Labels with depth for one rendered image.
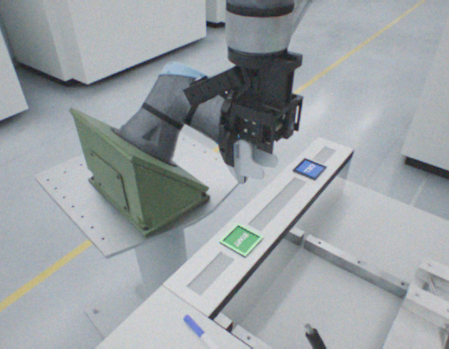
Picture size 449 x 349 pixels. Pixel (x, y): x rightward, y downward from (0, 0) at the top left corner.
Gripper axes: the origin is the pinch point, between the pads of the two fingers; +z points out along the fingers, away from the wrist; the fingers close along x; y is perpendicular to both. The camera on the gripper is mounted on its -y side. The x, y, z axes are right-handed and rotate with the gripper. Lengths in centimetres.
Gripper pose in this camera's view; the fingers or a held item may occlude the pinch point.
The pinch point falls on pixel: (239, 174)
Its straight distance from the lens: 57.2
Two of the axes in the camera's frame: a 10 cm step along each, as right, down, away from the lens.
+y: 8.0, 3.8, -4.7
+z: 0.0, 7.8, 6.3
